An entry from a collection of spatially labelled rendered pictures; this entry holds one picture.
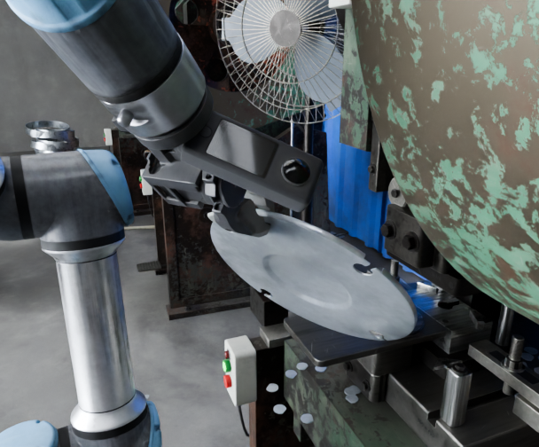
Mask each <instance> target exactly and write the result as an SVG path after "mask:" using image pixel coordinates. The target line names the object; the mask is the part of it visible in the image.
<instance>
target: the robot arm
mask: <svg viewBox="0 0 539 447"><path fill-rule="evenodd" d="M6 2H7V4H8V5H9V6H10V7H11V9H12V10H13V11H14V12H15V13H16V14H17V15H18V16H19V17H20V18H21V19H22V20H23V21H25V22H26V23H27V24H28V25H29V26H31V27H32V28H33V29H34V30H35V31H36V32H37V34H38V35H39V36H40V37H41V38H42V39H43V40H44V41H45V42H46V43H47V44H48V45H49V46H50V47H51V48H52V49H53V50H54V51H55V52H56V53H57V55H58V56H59V57H60V58H61V59H62V60H63V61H64V62H65V63H66V65H67V66H68V67H69V68H70V69H71V70H72V71H73V72H74V73H75V74H76V76H77V77H78V78H79V79H80V80H81V81H82V82H83V83H84V84H85V85H86V87H87V88H88V89H89V90H90V91H91V92H92V93H93V94H94V95H95V96H96V97H97V98H98V99H99V100H100V101H101V102H102V103H103V105H104V106H105V107H106V108H107V109H108V110H109V111H110V112H111V113H112V114H113V119H112V122H113V124H114V125H115V126H116V127H117V128H118V129H119V130H120V131H128V132H130V133H131V134H133V135H134V136H135V137H136V138H137V139H138V140H139V141H140V142H141V144H143V145H144V146H146V147H147V148H148V149H149V150H150V151H149V150H146V151H145V152H144V157H145V159H146V161H147V165H146V167H145V170H144V172H143V174H142V176H141V177H142V178H143V179H144V180H145V181H146V182H147V183H148V184H149V185H150V186H151V187H152V188H153V189H154V190H155V191H156V192H157V193H158V194H159V195H160V196H161V197H162V198H163V199H164V200H165V201H166V202H167V203H168V204H172V205H177V206H183V207H188V208H198V209H202V208H203V206H204V204H209V205H213V206H214V207H213V209H212V212H211V213H208V214H207V216H208V218H209V219H210V220H211V221H213V222H215V223H217V224H218V225H219V226H220V227H221V228H223V229H224V230H226V231H231V232H236V233H240V234H244V235H248V236H253V237H257V238H260V237H263V236H265V235H267V234H268V232H269V230H270V223H265V221H264V219H263V216H259V215H258V214H257V212H256V209H255V206H257V207H258V209H262V210H268V211H271V212H275V206H274V202H276V203H278V204H280V205H282V206H285V207H287V208H290V209H292V210H294V211H296V212H301V211H303V210H304V209H305V208H306V207H307V206H308V204H309V203H310V202H311V199H312V196H313V194H314V191H315V189H316V185H317V182H318V179H319V177H320V175H321V172H322V169H323V166H324V164H323V162H322V160H321V159H319V158H317V157H315V156H313V155H311V154H309V153H305V152H303V151H302V150H300V149H297V148H295V147H293V146H291V145H288V144H286V143H284V142H282V141H279V140H277V139H275V138H273V137H270V136H268V135H266V134H264V133H261V132H260V131H258V130H256V129H252V128H250V127H248V126H246V125H244V124H242V123H240V122H236V121H234V120H232V119H231V118H229V117H226V116H224V115H222V114H219V113H217V112H215V111H213V105H214V100H213V96H212V93H211V92H210V90H209V88H208V87H207V85H206V81H205V76H204V75H203V74H202V72H201V70H200V69H199V66H198V65H197V63H196V61H195V60H194V58H193V56H192V55H191V54H190V52H189V50H188V49H187V47H186V45H185V44H184V41H183V40H182V38H181V36H180V35H179V34H178V33H177V32H176V29H175V28H174V26H173V25H172V23H171V21H170V20H169V18H168V16H167V14H166V13H165V12H164V10H163V8H162V7H161V5H160V3H159V1H158V0H6ZM146 153H149V154H148V156H147V155H146ZM156 158H157V159H158V160H157V161H156V163H155V164H154V161H155V159H156ZM153 164H154V166H153ZM157 185H158V186H159V187H158V186H157ZM165 193H166V194H167V195H166V194H165ZM133 211H134V209H133V205H132V200H131V197H130V193H129V188H128V184H127V181H126V178H125V176H124V174H123V171H122V169H121V165H120V163H119V162H118V160H117V159H116V157H115V156H114V155H113V154H112V153H111V152H109V151H107V150H83V149H77V151H69V152H57V153H36V154H24V155H15V156H0V241H15V240H23V239H36V238H40V241H41V247H42V251H44V252H45V253H46V254H48V255H50V256H52V257H53V258H54V259H55V260H56V266H57V272H58V277H59V287H60V292H61V298H62V303H63V310H64V315H65V321H66V330H67V336H68V341H69V348H70V353H71V358H72V364H73V369H74V379H75V385H76V391H77V396H78V402H79V403H78V405H76V406H75V408H74V409H73V411H72V413H71V425H68V426H65V427H61V428H57V429H56V428H55V427H54V426H53V425H52V424H51V423H50V422H48V421H45V420H43V421H42V422H40V420H29V421H25V422H22V423H19V424H17V425H15V426H12V427H9V428H7V429H6V430H5V431H3V432H2V433H0V447H162V439H161V431H160V419H159V414H158V412H157V409H156V406H155V404H154V403H153V402H152V401H146V398H145V395H144V394H143V393H142V392H141V391H139V390H137V389H135V384H134V377H133V371H132V364H131V357H130V351H129V338H128V331H127V325H126V318H125V311H124V305H123V298H122V291H121V279H120V273H119V265H118V259H117V252H116V250H117V248H118V246H119V245H120V244H121V243H122V241H123V240H125V232H124V225H125V226H129V225H130V224H132V223H133V222H134V213H133Z"/></svg>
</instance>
